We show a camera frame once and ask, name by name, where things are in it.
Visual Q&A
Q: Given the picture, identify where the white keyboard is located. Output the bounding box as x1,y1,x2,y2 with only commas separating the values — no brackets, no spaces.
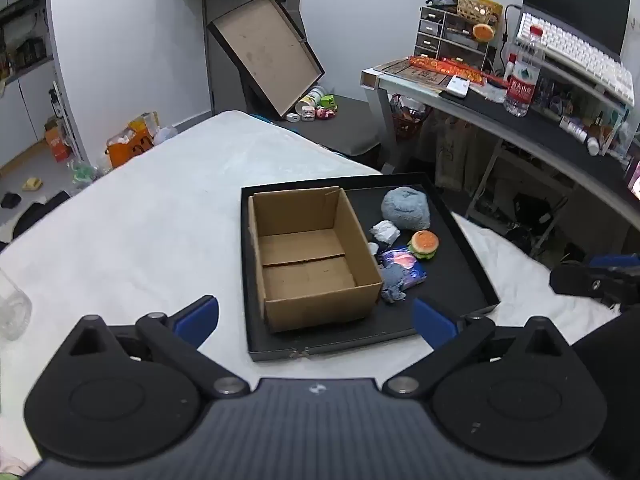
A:
515,11,635,107

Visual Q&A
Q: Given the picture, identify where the denim heart plush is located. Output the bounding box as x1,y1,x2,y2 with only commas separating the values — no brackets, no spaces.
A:
381,266,412,304

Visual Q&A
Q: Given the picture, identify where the red printed packet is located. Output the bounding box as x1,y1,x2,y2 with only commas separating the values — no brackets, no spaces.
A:
408,55,487,85

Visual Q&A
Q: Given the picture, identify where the clear glass jar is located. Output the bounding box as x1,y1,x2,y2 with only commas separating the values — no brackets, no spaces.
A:
0,267,33,342

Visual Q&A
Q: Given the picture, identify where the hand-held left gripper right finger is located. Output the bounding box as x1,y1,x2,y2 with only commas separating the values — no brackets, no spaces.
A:
382,299,573,401

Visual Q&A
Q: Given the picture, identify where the black box lid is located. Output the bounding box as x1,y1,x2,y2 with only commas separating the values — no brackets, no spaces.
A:
206,0,325,119

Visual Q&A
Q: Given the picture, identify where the black shallow tray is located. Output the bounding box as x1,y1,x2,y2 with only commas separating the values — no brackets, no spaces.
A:
240,172,501,363

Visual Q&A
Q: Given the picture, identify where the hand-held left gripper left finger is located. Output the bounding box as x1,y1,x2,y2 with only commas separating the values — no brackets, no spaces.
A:
67,296,251,401

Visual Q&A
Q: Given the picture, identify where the blue printed packet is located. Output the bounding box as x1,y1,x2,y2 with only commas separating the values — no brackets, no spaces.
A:
378,246,428,291

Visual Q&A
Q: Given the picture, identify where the grey desk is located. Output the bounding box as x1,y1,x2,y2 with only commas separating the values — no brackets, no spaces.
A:
360,55,640,261

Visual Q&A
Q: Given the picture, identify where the red basket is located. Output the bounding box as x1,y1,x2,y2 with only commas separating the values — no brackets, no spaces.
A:
391,94,434,142

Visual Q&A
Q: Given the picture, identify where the blue fluffy plush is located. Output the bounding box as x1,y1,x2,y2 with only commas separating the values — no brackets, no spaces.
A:
381,186,432,232

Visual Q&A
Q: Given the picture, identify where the grey bench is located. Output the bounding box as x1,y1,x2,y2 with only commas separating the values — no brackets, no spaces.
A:
292,94,384,157

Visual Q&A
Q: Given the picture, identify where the black monitor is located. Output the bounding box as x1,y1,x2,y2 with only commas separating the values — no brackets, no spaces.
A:
522,0,632,57

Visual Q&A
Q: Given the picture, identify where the brown cardboard box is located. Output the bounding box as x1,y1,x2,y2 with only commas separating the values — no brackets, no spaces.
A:
248,186,384,334

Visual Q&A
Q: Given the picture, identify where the clear water bottle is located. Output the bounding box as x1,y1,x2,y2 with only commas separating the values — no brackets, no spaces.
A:
503,25,546,118

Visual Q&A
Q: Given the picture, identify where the beige tote bag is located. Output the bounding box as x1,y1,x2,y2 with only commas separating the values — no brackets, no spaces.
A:
434,116,495,192

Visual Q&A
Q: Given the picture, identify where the grey drawer organiser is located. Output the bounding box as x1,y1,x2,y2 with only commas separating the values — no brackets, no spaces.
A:
413,5,491,71

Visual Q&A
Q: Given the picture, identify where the white can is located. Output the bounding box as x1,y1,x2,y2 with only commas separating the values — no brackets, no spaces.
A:
295,86,327,114

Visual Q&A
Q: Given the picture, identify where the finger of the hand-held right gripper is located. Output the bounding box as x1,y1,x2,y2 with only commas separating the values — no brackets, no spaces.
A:
549,262,640,307
587,255,640,281

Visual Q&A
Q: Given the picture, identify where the small orange carton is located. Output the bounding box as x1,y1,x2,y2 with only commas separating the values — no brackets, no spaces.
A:
44,117,72,162

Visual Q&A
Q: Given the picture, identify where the burger plush toy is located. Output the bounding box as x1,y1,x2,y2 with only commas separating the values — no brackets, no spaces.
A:
407,230,440,261

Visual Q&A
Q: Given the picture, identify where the white bundle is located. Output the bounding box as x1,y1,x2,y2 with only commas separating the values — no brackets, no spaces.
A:
370,220,401,244

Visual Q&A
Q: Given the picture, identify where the orange bag on floor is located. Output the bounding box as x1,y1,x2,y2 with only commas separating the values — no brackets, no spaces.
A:
106,112,162,169

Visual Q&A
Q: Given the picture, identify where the woven basket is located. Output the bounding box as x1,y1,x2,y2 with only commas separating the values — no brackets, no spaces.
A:
457,0,494,25

